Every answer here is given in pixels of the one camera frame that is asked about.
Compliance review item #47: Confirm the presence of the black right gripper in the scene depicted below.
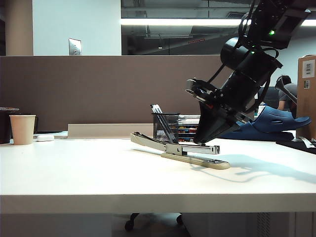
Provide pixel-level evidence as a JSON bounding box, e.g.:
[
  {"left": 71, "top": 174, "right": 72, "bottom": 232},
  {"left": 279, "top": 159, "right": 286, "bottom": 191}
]
[{"left": 193, "top": 89, "right": 254, "bottom": 145}]

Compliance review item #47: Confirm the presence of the beige long-reach stapler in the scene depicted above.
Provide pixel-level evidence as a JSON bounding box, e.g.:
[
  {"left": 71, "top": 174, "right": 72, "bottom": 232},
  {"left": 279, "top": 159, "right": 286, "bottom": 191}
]
[{"left": 130, "top": 132, "right": 231, "bottom": 170}]

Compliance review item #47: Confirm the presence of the clear plastic box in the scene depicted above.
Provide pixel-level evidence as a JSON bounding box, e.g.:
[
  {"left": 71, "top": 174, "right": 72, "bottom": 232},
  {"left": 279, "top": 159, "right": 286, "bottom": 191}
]
[{"left": 178, "top": 114, "right": 201, "bottom": 125}]

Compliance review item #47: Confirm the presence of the black computer monitor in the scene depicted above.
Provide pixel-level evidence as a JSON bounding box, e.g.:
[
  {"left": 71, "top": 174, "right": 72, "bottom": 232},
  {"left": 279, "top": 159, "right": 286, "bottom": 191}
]
[{"left": 258, "top": 86, "right": 282, "bottom": 108}]

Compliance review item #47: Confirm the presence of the black mesh pen holder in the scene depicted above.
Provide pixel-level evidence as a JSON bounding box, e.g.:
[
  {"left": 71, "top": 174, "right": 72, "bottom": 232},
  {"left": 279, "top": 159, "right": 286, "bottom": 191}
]
[{"left": 151, "top": 113, "right": 180, "bottom": 145}]

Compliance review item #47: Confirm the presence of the seated person grey shirt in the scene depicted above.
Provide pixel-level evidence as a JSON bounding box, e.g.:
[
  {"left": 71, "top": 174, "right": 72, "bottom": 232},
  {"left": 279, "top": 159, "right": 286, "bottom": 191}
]
[{"left": 277, "top": 75, "right": 298, "bottom": 118}]

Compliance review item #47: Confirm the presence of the black desk mat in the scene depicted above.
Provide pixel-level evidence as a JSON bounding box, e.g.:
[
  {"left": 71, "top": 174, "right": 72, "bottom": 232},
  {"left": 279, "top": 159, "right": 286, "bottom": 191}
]
[{"left": 275, "top": 137, "right": 316, "bottom": 156}]

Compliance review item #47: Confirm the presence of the brown cardboard box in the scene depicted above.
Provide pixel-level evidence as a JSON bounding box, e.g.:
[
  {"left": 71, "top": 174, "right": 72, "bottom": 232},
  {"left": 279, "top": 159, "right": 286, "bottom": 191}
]
[{"left": 295, "top": 55, "right": 316, "bottom": 140}]

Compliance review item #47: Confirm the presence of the white ceiling light strip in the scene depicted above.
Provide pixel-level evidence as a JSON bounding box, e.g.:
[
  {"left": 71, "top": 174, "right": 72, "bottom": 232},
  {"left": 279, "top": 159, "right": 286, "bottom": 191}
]
[{"left": 120, "top": 18, "right": 316, "bottom": 27}]

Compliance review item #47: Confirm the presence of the brown desk partition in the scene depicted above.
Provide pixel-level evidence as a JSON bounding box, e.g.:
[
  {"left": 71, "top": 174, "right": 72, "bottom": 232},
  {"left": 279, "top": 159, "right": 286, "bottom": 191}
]
[{"left": 0, "top": 55, "right": 255, "bottom": 139}]

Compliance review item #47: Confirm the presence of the light grey flat device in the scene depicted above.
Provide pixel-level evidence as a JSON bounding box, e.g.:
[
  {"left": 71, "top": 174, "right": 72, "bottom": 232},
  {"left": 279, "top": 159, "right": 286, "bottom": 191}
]
[{"left": 33, "top": 131, "right": 69, "bottom": 140}]

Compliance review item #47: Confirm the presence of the small white case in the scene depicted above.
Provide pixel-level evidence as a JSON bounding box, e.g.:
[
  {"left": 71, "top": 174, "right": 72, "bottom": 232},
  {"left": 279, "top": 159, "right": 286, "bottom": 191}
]
[{"left": 36, "top": 134, "right": 55, "bottom": 142}]

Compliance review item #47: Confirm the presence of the beige paper cup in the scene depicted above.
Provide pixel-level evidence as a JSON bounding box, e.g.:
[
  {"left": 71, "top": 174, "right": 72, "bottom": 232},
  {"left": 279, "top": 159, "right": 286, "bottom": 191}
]
[{"left": 9, "top": 115, "right": 37, "bottom": 146}]

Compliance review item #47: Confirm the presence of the black cylindrical container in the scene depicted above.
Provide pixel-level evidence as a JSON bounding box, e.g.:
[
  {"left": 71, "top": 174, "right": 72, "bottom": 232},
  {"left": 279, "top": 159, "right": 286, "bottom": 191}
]
[{"left": 0, "top": 107, "right": 20, "bottom": 145}]

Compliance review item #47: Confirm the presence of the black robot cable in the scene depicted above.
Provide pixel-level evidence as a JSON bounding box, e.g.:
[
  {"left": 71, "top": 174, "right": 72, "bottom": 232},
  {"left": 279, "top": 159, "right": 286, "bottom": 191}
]
[
  {"left": 206, "top": 0, "right": 257, "bottom": 84},
  {"left": 246, "top": 48, "right": 279, "bottom": 112}
]

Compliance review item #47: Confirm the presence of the silver strap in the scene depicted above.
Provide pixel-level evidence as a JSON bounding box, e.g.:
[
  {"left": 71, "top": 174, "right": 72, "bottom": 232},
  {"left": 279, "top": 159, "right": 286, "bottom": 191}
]
[{"left": 292, "top": 136, "right": 316, "bottom": 149}]

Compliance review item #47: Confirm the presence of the beige cable tray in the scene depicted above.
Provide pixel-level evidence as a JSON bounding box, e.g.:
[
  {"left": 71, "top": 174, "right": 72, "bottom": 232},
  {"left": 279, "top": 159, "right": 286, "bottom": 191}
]
[{"left": 67, "top": 123, "right": 154, "bottom": 140}]

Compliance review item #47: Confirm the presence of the metal wall plate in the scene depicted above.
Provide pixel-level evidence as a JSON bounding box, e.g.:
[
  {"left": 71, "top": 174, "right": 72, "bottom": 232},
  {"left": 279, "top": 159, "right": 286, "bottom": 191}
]
[{"left": 68, "top": 38, "right": 82, "bottom": 56}]

